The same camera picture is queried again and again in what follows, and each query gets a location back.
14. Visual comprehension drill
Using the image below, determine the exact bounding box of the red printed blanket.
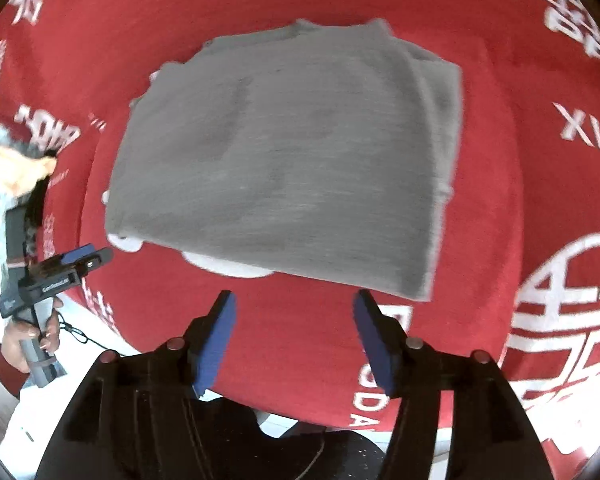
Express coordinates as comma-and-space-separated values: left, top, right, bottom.
0, 0, 600, 461

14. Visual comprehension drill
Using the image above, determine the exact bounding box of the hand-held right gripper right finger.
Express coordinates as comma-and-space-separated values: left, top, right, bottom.
352, 289, 566, 480

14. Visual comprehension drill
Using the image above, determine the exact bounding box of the person's left hand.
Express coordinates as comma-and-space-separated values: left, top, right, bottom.
2, 299, 63, 373

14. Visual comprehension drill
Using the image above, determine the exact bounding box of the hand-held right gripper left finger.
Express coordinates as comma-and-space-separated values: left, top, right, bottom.
35, 289, 266, 480

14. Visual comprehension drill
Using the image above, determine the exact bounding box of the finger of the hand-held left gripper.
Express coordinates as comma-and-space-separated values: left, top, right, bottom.
72, 247, 115, 277
60, 244, 97, 265

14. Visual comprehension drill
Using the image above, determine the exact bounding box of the person's left forearm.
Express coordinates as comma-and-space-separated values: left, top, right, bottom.
0, 345, 31, 398

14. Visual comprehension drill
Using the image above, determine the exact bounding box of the grey sweater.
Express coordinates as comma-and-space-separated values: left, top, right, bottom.
102, 17, 466, 303

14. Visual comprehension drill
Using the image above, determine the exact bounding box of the thin black cable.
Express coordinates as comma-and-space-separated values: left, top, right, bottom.
55, 320, 126, 358

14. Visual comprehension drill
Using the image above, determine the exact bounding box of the blue-grey cloth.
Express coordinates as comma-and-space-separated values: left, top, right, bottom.
0, 122, 38, 153

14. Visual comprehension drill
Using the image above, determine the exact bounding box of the yellow cloth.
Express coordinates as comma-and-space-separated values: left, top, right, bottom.
0, 130, 58, 198

